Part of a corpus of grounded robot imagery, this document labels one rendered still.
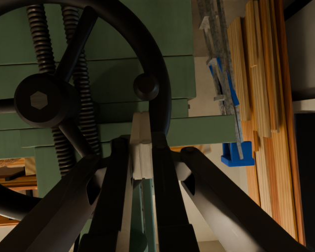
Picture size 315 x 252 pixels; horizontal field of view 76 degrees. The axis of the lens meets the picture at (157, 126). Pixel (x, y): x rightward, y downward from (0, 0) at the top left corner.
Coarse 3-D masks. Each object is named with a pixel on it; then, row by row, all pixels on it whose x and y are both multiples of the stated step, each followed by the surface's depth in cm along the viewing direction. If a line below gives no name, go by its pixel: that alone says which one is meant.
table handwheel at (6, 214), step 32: (0, 0) 22; (32, 0) 23; (64, 0) 23; (96, 0) 23; (128, 32) 23; (64, 64) 23; (160, 64) 23; (32, 96) 22; (64, 96) 22; (160, 96) 23; (64, 128) 23; (160, 128) 23; (0, 192) 23
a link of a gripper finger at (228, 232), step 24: (192, 168) 11; (216, 168) 11; (192, 192) 12; (216, 192) 9; (240, 192) 9; (216, 216) 9; (240, 216) 8; (264, 216) 8; (240, 240) 8; (264, 240) 7; (288, 240) 7
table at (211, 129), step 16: (32, 128) 32; (48, 128) 32; (80, 128) 32; (112, 128) 32; (128, 128) 33; (176, 128) 42; (192, 128) 43; (208, 128) 43; (224, 128) 43; (0, 144) 41; (16, 144) 41; (32, 144) 32; (48, 144) 32; (176, 144) 43; (192, 144) 43
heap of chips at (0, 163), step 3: (0, 159) 44; (3, 159) 45; (6, 159) 46; (9, 159) 47; (12, 159) 48; (15, 159) 49; (18, 159) 51; (0, 162) 44; (3, 162) 45; (6, 162) 46; (9, 162) 48; (12, 162) 50; (0, 165) 46; (3, 165) 47
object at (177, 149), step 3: (171, 147) 58; (174, 147) 58; (177, 147) 58; (180, 147) 58; (174, 150) 58; (177, 150) 58; (21, 159) 56; (15, 162) 56; (18, 162) 56; (21, 162) 56
